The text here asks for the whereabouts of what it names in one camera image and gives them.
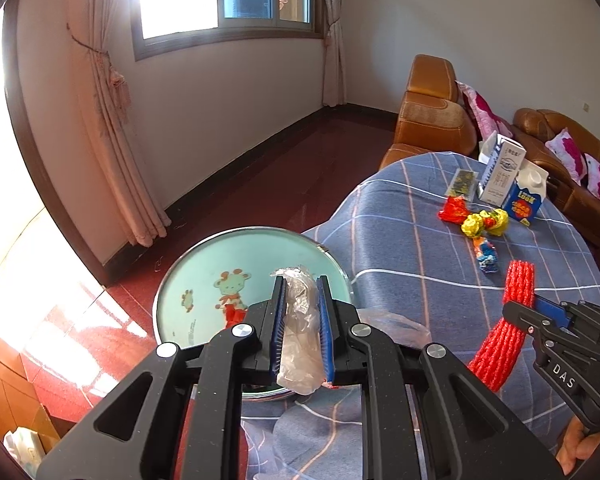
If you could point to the right pink curtain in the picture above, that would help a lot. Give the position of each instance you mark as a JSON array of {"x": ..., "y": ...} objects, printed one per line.
[{"x": 334, "y": 73}]

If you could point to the red foam fruit net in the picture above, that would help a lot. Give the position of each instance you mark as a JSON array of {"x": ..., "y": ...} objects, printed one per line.
[{"x": 498, "y": 354}]

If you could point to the cardboard box with tissue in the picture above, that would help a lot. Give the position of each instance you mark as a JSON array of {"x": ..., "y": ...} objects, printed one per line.
[{"x": 27, "y": 446}]

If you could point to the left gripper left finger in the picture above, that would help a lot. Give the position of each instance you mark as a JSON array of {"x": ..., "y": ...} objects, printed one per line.
[{"x": 278, "y": 304}]

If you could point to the window with dark frame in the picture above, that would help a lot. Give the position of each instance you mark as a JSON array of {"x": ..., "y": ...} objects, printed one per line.
[{"x": 163, "y": 26}]

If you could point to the blue white milk carton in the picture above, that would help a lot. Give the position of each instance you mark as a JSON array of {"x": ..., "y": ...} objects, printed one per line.
[{"x": 527, "y": 193}]

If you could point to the clear plastic bag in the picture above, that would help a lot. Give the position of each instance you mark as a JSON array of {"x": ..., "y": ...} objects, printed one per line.
[{"x": 301, "y": 368}]

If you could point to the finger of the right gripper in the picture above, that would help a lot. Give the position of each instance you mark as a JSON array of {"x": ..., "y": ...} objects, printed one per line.
[{"x": 556, "y": 312}]

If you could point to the teal enamel basin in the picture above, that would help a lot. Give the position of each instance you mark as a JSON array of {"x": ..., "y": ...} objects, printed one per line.
[{"x": 212, "y": 285}]

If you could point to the white plastic bag on armchair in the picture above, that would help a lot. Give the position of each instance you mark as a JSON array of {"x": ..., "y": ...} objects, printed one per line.
[{"x": 487, "y": 147}]

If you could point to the blue plaid tablecloth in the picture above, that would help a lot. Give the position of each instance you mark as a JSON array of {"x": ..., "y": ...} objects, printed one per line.
[{"x": 402, "y": 258}]

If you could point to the right hand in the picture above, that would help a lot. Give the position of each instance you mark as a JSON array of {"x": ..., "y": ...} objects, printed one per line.
[{"x": 577, "y": 444}]

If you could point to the dark green foil packet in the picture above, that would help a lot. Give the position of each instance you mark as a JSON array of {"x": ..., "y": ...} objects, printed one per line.
[{"x": 463, "y": 184}]

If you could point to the small red wrapper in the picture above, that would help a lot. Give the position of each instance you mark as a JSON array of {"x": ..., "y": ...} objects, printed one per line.
[{"x": 454, "y": 210}]

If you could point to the pink curtain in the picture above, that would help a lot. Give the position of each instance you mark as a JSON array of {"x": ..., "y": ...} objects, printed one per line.
[
  {"x": 104, "y": 101},
  {"x": 334, "y": 73}
]

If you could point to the tall white carton box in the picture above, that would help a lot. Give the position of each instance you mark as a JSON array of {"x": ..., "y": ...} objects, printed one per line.
[{"x": 501, "y": 171}]

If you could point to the yellow crumpled wrapper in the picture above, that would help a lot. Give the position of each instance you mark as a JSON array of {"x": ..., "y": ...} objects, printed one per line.
[{"x": 486, "y": 222}]

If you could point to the orange leather armchair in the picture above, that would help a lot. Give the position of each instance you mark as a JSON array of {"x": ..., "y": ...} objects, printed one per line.
[{"x": 432, "y": 115}]

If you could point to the left pink curtain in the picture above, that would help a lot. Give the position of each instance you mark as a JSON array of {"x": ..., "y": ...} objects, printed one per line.
[{"x": 104, "y": 101}]

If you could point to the brown leather sofa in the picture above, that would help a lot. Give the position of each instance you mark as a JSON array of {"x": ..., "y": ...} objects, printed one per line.
[{"x": 532, "y": 128}]

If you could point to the pink floral pillow on sofa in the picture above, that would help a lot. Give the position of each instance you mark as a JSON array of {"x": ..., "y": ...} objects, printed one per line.
[{"x": 565, "y": 148}]

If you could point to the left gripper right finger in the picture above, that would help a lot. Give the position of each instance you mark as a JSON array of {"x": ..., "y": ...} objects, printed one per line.
[{"x": 326, "y": 330}]

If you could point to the blue orange candy wrapper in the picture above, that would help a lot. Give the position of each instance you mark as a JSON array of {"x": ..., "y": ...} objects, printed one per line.
[{"x": 486, "y": 255}]

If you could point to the pink floral pillow on armchair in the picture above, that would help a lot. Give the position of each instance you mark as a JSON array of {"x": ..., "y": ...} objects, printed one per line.
[{"x": 487, "y": 122}]

